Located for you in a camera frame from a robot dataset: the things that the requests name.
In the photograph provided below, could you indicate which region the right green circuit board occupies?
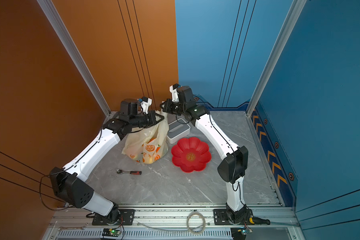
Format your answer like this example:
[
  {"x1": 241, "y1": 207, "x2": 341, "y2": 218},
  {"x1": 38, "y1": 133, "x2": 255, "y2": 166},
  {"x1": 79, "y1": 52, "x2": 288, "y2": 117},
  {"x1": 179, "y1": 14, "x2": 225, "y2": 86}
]
[{"x1": 231, "y1": 228, "x2": 253, "y2": 240}]

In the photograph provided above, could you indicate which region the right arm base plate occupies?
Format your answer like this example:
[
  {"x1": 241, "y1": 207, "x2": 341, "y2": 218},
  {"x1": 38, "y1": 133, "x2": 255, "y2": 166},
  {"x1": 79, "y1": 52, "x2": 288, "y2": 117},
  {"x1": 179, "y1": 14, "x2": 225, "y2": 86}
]
[{"x1": 213, "y1": 209, "x2": 253, "y2": 226}]

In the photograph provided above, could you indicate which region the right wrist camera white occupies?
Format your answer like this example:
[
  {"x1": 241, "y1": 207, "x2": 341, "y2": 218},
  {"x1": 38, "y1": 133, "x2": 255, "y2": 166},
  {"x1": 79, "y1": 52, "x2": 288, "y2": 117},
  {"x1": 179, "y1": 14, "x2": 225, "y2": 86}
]
[{"x1": 170, "y1": 84, "x2": 180, "y2": 103}]

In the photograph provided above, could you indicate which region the white grey tissue box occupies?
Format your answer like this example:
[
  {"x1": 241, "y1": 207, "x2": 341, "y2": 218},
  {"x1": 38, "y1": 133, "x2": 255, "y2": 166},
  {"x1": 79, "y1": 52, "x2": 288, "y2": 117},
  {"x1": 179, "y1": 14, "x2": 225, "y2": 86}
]
[{"x1": 167, "y1": 116, "x2": 191, "y2": 144}]

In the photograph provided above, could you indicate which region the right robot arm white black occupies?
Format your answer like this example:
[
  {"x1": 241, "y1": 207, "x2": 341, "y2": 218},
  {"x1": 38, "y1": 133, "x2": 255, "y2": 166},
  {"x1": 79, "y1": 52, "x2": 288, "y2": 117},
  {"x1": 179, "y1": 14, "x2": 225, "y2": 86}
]
[{"x1": 160, "y1": 84, "x2": 254, "y2": 225}]

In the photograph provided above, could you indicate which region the cream plastic bag orange print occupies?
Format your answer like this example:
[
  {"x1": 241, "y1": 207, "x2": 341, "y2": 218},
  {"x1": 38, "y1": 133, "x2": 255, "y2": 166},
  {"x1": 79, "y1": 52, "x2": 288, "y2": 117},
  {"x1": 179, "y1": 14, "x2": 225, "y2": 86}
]
[{"x1": 122, "y1": 111, "x2": 169, "y2": 164}]

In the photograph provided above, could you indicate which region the green circuit board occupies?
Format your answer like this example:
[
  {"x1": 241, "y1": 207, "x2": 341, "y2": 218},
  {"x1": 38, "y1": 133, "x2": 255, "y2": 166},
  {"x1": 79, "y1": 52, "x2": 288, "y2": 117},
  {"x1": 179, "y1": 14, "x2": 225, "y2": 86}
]
[
  {"x1": 102, "y1": 228, "x2": 123, "y2": 239},
  {"x1": 231, "y1": 228, "x2": 253, "y2": 240}
]

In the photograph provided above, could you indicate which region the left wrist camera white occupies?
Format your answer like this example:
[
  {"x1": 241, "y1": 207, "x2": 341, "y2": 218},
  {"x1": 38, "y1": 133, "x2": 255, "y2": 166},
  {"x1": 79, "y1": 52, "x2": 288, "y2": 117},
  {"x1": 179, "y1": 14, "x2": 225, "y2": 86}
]
[{"x1": 138, "y1": 97, "x2": 153, "y2": 114}]

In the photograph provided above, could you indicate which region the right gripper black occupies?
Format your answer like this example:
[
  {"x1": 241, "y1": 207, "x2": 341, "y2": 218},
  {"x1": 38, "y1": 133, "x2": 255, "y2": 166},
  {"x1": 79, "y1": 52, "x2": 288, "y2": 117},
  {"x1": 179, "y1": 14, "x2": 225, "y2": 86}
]
[{"x1": 159, "y1": 99, "x2": 188, "y2": 116}]

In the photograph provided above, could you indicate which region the yellow handled screwdriver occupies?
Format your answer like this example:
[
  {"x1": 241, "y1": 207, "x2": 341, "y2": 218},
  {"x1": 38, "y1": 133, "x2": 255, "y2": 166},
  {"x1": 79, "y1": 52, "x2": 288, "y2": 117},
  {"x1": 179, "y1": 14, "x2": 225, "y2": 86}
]
[{"x1": 249, "y1": 217, "x2": 271, "y2": 225}]

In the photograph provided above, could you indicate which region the aluminium front rail frame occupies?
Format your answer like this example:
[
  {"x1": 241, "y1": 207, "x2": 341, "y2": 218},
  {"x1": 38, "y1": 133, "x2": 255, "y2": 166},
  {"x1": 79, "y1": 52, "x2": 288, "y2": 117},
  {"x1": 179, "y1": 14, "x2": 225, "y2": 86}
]
[{"x1": 43, "y1": 204, "x2": 305, "y2": 240}]

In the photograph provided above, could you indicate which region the coiled grey cable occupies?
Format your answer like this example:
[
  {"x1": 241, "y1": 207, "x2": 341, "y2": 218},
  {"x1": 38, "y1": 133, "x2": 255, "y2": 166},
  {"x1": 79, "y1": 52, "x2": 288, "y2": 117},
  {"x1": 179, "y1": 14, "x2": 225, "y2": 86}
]
[{"x1": 185, "y1": 211, "x2": 207, "y2": 235}]

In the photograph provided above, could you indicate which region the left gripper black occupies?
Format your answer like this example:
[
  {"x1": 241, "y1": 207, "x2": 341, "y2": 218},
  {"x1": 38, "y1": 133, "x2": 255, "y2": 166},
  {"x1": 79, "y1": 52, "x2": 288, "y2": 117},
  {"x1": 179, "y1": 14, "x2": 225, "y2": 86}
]
[{"x1": 129, "y1": 110, "x2": 165, "y2": 130}]

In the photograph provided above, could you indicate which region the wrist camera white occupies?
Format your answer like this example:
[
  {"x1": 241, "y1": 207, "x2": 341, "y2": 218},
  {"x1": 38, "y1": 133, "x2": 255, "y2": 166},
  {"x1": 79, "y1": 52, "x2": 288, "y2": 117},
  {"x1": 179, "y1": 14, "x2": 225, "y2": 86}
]
[
  {"x1": 170, "y1": 84, "x2": 180, "y2": 103},
  {"x1": 138, "y1": 97, "x2": 153, "y2": 114}
]

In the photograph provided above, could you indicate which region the ratchet wrench red handle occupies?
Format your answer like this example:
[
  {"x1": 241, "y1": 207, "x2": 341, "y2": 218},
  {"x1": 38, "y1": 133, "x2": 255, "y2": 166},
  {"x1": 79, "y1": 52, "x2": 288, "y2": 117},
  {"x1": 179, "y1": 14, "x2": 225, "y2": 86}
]
[{"x1": 117, "y1": 169, "x2": 142, "y2": 175}]

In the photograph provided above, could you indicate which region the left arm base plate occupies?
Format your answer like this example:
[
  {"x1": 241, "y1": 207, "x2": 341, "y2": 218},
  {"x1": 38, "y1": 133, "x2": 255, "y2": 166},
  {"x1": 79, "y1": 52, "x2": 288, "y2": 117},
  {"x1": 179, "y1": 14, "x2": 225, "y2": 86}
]
[{"x1": 92, "y1": 209, "x2": 136, "y2": 226}]

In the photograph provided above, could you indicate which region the left green circuit board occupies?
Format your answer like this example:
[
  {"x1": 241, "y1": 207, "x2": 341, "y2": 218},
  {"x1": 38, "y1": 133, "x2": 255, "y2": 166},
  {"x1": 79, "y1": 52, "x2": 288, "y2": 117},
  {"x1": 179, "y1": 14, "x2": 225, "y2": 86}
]
[{"x1": 102, "y1": 228, "x2": 123, "y2": 239}]

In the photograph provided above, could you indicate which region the red flower-shaped plate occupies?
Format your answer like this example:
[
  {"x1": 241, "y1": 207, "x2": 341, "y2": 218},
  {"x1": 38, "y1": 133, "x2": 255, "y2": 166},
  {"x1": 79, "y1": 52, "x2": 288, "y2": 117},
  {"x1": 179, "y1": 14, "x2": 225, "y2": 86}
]
[{"x1": 171, "y1": 137, "x2": 212, "y2": 173}]

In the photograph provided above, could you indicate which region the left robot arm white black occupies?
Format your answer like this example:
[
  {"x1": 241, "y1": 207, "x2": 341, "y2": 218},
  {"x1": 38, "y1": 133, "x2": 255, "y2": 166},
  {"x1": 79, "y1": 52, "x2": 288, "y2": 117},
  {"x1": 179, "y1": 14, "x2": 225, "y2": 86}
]
[{"x1": 48, "y1": 97, "x2": 165, "y2": 225}]

